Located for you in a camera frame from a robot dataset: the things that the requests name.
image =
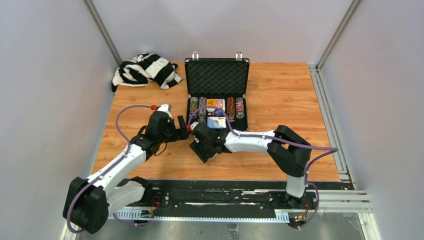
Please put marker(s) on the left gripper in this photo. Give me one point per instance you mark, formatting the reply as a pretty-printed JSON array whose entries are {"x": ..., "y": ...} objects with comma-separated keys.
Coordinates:
[{"x": 178, "y": 134}]

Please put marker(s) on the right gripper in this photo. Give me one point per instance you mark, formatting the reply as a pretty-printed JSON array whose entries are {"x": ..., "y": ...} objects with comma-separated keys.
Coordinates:
[{"x": 197, "y": 148}]

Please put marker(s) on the blue card deck box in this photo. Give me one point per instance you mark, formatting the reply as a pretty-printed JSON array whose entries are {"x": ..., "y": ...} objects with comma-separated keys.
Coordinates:
[{"x": 216, "y": 122}]

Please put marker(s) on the blue small blind button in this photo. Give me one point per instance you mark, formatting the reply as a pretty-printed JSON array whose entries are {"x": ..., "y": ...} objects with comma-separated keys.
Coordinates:
[{"x": 218, "y": 112}]

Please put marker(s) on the black poker set case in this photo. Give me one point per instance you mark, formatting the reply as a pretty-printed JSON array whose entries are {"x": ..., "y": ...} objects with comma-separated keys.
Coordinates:
[{"x": 218, "y": 78}]

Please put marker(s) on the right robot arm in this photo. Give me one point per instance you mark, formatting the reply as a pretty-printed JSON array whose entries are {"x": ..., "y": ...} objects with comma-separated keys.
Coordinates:
[{"x": 289, "y": 151}]

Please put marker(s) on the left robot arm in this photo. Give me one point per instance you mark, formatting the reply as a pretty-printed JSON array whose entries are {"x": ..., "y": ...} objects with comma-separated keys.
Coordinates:
[{"x": 91, "y": 200}]

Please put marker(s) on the yellow big blind button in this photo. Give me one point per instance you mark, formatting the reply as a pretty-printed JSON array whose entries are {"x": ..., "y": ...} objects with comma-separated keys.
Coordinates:
[{"x": 211, "y": 103}]

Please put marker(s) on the red playing card deck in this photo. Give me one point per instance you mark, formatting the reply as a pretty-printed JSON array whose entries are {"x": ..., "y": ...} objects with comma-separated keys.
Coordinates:
[{"x": 220, "y": 103}]

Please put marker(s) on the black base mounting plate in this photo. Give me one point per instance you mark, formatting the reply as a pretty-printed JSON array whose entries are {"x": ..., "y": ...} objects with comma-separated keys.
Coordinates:
[{"x": 224, "y": 199}]

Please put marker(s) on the orange black chip row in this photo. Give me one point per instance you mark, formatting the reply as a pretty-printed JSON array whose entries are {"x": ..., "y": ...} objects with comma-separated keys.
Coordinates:
[{"x": 231, "y": 109}]

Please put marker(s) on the red green chip row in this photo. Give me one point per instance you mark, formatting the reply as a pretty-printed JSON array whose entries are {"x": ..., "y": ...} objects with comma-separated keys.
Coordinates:
[{"x": 239, "y": 104}]

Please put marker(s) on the black white striped cloth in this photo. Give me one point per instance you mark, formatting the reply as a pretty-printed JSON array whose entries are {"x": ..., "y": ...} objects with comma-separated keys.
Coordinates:
[{"x": 144, "y": 69}]

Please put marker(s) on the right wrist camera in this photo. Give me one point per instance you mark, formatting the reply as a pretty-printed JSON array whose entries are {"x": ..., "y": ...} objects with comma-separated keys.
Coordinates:
[{"x": 192, "y": 130}]

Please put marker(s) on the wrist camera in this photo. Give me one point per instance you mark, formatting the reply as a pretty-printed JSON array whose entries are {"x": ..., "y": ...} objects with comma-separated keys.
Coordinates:
[
  {"x": 192, "y": 130},
  {"x": 166, "y": 108}
]

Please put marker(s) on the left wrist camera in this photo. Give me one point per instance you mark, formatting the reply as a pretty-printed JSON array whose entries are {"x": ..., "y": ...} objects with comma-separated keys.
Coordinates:
[{"x": 166, "y": 108}]

